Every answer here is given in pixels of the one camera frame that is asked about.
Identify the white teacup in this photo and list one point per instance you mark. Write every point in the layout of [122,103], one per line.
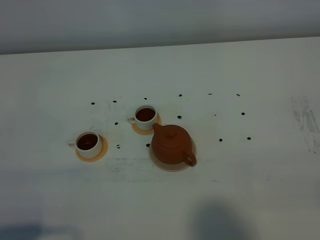
[144,117]
[88,144]

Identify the orange coaster near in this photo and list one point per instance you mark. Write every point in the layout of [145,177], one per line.
[99,156]

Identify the white teacup far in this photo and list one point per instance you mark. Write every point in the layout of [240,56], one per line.
[144,117]

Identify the orange coaster far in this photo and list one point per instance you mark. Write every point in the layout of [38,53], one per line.
[140,131]

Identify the beige round teapot trivet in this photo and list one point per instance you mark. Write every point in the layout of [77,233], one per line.
[165,166]

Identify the white teacup near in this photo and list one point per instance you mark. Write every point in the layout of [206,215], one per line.
[88,144]

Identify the brown clay teapot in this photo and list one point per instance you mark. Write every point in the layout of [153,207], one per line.
[172,145]

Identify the orange coaster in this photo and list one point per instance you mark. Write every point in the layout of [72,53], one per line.
[99,156]
[140,131]

